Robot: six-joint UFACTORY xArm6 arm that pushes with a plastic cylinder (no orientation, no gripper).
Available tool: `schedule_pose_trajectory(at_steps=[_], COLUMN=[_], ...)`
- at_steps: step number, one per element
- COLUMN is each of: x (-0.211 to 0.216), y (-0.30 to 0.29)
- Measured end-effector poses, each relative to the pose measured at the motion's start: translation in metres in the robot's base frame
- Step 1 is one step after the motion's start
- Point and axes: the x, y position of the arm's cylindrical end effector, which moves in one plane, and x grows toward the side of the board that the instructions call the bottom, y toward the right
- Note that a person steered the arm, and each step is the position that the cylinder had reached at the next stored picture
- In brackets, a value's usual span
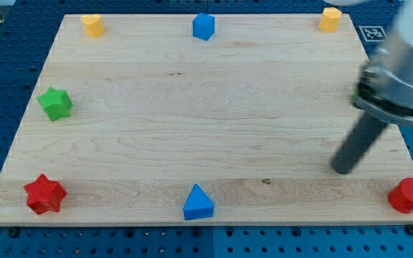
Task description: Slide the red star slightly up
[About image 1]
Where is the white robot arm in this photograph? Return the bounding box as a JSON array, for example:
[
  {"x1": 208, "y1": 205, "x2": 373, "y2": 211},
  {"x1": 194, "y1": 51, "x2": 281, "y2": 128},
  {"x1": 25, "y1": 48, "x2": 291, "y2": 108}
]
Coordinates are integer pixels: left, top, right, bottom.
[{"x1": 331, "y1": 1, "x2": 413, "y2": 174}]

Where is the silver tool flange mount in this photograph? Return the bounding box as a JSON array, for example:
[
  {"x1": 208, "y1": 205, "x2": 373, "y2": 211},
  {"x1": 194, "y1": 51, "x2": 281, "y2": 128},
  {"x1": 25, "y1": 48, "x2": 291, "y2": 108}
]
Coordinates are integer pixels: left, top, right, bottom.
[{"x1": 353, "y1": 35, "x2": 413, "y2": 129}]

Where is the blue triangle block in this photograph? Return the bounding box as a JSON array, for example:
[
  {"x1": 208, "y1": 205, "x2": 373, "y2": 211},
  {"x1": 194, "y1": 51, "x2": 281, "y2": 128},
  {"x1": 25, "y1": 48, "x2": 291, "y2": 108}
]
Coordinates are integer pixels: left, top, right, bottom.
[{"x1": 183, "y1": 184, "x2": 214, "y2": 220}]

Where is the white fiducial marker tag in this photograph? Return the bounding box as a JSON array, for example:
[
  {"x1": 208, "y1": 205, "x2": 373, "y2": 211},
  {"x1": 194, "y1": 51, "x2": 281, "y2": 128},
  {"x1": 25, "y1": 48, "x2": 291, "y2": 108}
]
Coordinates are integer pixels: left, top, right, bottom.
[{"x1": 359, "y1": 25, "x2": 386, "y2": 42}]

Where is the red cylinder block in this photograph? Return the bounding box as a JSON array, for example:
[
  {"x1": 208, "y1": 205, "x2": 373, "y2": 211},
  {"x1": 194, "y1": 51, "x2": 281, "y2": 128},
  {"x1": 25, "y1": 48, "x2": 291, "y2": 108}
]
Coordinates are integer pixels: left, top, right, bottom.
[{"x1": 388, "y1": 178, "x2": 413, "y2": 214}]

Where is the green star block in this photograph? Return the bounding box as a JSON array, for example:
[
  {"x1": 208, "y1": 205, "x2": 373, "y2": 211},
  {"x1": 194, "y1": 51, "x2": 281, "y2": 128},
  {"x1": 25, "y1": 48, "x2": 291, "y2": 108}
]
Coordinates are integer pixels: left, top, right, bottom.
[{"x1": 37, "y1": 87, "x2": 73, "y2": 122}]

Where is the yellow hexagon block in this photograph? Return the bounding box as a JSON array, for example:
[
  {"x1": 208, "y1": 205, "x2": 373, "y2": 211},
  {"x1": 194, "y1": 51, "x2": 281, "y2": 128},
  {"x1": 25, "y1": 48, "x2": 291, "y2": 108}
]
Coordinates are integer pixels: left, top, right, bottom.
[{"x1": 318, "y1": 7, "x2": 343, "y2": 32}]

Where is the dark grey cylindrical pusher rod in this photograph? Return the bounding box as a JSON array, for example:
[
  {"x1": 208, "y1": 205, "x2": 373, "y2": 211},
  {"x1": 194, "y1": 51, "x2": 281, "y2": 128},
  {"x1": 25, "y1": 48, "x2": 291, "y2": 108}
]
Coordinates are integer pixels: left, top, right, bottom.
[{"x1": 331, "y1": 113, "x2": 388, "y2": 174}]

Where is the green block behind arm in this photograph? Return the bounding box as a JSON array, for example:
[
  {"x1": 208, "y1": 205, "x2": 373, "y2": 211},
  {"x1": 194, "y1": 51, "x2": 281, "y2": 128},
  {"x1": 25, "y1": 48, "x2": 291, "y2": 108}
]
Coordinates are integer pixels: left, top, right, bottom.
[{"x1": 351, "y1": 93, "x2": 358, "y2": 102}]

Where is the light wooden board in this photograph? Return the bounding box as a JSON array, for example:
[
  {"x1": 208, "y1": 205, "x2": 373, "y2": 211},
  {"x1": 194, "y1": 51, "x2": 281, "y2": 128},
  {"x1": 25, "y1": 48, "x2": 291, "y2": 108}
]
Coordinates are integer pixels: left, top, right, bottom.
[{"x1": 0, "y1": 14, "x2": 413, "y2": 227}]

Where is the blue pentagon block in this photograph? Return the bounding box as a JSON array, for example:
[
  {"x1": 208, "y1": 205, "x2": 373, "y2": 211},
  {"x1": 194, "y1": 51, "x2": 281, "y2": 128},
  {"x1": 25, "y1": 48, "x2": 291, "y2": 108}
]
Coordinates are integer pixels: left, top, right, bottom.
[{"x1": 192, "y1": 13, "x2": 215, "y2": 41}]

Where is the yellow heart block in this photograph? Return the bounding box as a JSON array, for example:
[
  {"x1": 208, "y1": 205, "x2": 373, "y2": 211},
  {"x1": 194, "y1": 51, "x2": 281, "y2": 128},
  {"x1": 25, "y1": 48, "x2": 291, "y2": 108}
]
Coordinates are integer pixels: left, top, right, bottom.
[{"x1": 80, "y1": 14, "x2": 105, "y2": 38}]

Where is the red star block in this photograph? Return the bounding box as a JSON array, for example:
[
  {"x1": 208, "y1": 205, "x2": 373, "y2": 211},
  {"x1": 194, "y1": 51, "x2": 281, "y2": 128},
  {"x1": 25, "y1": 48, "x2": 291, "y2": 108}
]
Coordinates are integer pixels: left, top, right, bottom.
[{"x1": 23, "y1": 173, "x2": 67, "y2": 215}]

